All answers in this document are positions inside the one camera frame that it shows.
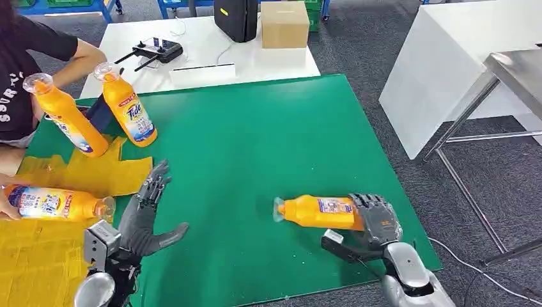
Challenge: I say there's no person's right hand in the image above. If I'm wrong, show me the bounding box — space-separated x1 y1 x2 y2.
0 171 23 221

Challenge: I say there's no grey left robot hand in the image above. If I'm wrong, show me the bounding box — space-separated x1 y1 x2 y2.
118 159 190 258

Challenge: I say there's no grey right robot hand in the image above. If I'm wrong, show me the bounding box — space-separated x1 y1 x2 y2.
349 193 404 251

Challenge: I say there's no orange bottle with long label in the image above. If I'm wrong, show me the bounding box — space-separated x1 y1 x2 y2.
3 184 116 224

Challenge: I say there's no orange bottle with white label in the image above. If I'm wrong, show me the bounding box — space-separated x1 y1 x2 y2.
273 194 368 232

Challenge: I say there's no orange bottle with small label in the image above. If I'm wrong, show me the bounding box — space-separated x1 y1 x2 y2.
22 72 111 159

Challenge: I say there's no orange bottle with Tide label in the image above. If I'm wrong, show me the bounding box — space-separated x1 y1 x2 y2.
93 62 159 148

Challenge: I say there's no yellow sheet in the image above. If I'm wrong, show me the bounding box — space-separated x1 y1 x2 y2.
0 136 154 307

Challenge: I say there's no dark phone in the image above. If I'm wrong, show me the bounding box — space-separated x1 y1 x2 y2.
84 93 116 134

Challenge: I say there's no person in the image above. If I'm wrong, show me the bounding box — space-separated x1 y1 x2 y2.
0 0 108 221

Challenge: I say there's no green table mat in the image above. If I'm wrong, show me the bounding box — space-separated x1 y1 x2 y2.
25 73 444 307

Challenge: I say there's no white board table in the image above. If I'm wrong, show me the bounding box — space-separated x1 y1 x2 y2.
378 0 542 161

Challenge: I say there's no white flat box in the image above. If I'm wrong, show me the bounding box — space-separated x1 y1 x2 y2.
168 63 238 89

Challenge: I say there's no black remote controller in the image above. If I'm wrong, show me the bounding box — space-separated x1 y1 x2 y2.
113 37 185 72

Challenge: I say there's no steel bench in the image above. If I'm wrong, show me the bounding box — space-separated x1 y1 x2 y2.
423 43 542 267

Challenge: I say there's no blue metal shelving rack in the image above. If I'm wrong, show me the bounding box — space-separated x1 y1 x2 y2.
17 0 125 23
157 0 215 20

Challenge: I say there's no green plastic crate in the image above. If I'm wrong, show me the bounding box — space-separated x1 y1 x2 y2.
304 0 326 33

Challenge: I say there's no brown cardboard box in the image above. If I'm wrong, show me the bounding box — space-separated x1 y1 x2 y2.
260 1 311 50

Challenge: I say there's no black hard case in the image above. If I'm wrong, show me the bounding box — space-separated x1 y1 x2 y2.
213 0 259 43

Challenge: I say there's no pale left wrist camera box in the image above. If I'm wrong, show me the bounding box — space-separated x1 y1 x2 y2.
83 219 123 272

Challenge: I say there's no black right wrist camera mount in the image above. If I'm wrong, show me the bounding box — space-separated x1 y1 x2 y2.
320 228 385 264

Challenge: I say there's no white floor cable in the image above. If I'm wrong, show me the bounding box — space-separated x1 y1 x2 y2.
428 237 542 307

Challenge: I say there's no white cable on table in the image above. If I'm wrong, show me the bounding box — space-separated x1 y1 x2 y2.
215 40 235 65

